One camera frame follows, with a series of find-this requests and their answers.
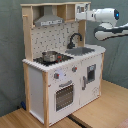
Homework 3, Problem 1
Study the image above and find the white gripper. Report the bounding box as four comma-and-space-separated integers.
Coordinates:
76, 11, 95, 21

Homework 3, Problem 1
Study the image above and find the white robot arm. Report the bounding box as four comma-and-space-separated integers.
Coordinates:
75, 8, 128, 41

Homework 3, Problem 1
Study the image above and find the wooden toy kitchen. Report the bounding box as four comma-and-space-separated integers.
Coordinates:
22, 2, 105, 127

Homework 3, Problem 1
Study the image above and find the black toy faucet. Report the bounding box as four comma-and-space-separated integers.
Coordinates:
67, 33, 82, 49

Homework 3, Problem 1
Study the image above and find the grey toy sink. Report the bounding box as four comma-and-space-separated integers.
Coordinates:
66, 47, 94, 56

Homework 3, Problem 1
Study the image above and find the grey range hood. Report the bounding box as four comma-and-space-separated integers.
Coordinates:
35, 5, 64, 27

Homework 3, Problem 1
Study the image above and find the grey ice dispenser panel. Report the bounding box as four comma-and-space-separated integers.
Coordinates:
87, 65, 96, 83

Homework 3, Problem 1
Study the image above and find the red right stove knob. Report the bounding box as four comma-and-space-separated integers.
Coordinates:
71, 66, 78, 73

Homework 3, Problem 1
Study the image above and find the red stove knob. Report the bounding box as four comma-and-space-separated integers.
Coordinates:
54, 73, 60, 79
71, 66, 78, 73

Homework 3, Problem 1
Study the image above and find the small steel pot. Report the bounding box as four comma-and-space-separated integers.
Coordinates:
42, 51, 57, 62

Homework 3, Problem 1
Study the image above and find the black toy stovetop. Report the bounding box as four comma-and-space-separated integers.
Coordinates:
34, 54, 71, 66

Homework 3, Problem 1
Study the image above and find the red left stove knob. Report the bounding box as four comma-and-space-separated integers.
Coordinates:
54, 73, 60, 79

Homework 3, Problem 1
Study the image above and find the toy oven door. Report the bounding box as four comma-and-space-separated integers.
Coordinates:
55, 81, 74, 111

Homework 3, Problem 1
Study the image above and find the grey cabinet door handle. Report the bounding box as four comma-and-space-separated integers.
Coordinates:
82, 76, 87, 90

